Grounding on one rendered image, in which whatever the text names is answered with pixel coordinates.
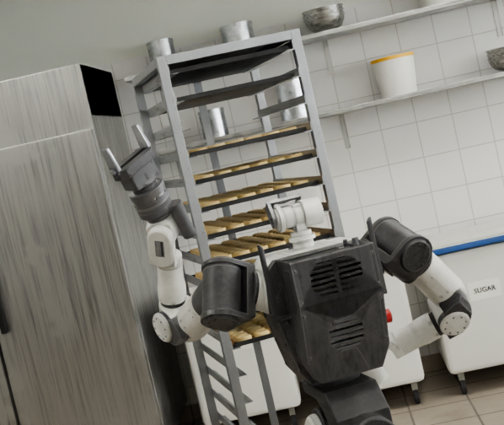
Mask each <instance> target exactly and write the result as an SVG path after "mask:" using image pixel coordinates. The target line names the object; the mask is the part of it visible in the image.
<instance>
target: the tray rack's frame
mask: <svg viewBox="0 0 504 425"><path fill-rule="evenodd" d="M291 39H292V35H291V31H290V30H287V31H282V32H279V33H275V34H270V35H262V36H258V37H254V38H249V39H245V40H237V41H233V42H229V43H225V44H221V45H216V46H208V47H204V48H200V49H195V50H191V51H183V52H180V53H175V54H171V55H167V56H165V58H166V62H167V66H169V72H170V70H172V69H176V68H181V67H188V66H192V65H196V64H201V63H205V62H212V61H216V60H221V59H225V58H230V57H234V56H241V55H245V54H250V53H254V52H258V51H265V50H270V49H274V48H278V47H280V46H283V45H284V44H286V43H287V42H289V41H290V40H291ZM249 73H250V77H251V81H252V82H253V81H257V80H260V73H259V68H256V69H255V70H253V71H251V72H249ZM157 74H158V70H157V66H156V62H155V59H154V60H153V61H151V62H150V63H149V64H148V65H147V66H146V67H145V68H144V69H143V70H141V72H140V73H139V74H138V75H137V76H136V77H134V78H133V79H132V80H131V81H132V86H133V89H134V93H135V97H136V101H137V107H138V111H139V115H140V118H141V123H142V129H143V132H144V134H145V136H146V138H147V139H148V141H149V142H150V143H151V147H152V149H153V151H154V153H155V157H154V159H153V161H154V163H155V164H156V166H157V168H158V171H159V174H158V175H157V176H156V177H159V178H161V179H162V180H163V182H164V178H163V173H162V170H161V166H160V162H159V158H158V151H157V148H156V144H155V140H154V136H153V130H152V126H151V122H150V119H149V114H148V111H147V104H146V100H145V97H144V93H143V89H142V86H143V85H144V84H145V83H146V82H148V81H149V80H150V79H151V78H153V77H154V76H155V75H157ZM193 84H194V88H195V92H196V94H197V93H201V92H203V89H202V86H201V82H197V83H193ZM255 99H256V104H257V107H258V110H261V109H264V108H266V107H267V106H266V102H265V96H264V92H262V93H259V94H256V95H255ZM199 110H200V114H201V121H202V125H203V128H204V133H205V136H206V143H207V146H211V145H215V142H214V137H213V134H212V127H211V123H210V119H209V115H208V111H207V107H206V105H202V106H199ZM260 122H261V126H262V130H263V133H266V132H272V129H271V122H270V117H269V116H265V117H261V118H260ZM265 145H266V148H267V153H268V156H273V155H277V151H276V145H275V140H274V139H272V140H268V141H265ZM209 154H210V158H211V162H212V168H213V170H216V169H221V167H220V164H219V159H218V156H217V152H213V153H209ZM271 171H272V174H273V179H283V178H282V173H281V166H280V165H278V166H275V167H271ZM216 184H217V191H218V194H219V193H226V190H225V185H224V182H223V179H221V180H216ZM222 210H223V216H224V217H227V216H229V217H232V215H231V212H230V207H229V206H227V207H222ZM192 343H193V348H194V351H195V355H196V361H197V365H198V369H199V373H200V376H201V383H202V387H203V390H204V395H205V398H206V404H207V409H208V412H209V416H210V420H211V424H212V425H221V424H220V421H219V416H218V413H217V406H216V402H215V399H214V395H213V391H212V385H211V381H210V377H209V373H208V369H207V365H206V359H205V355H204V352H203V347H202V344H201V339H199V340H197V341H194V342H192ZM253 346H254V350H255V357H256V361H257V364H258V369H259V372H260V379H261V383H262V387H263V391H264V394H265V401H266V405H267V409H268V412H269V417H270V420H271V425H279V422H278V418H277V414H276V408H275V404H274V401H273V396H272V393H271V386H270V382H269V378H268V374H267V370H266V366H265V360H264V356H263V352H262V348H261V345H260V341H259V342H254V343H253Z"/></svg>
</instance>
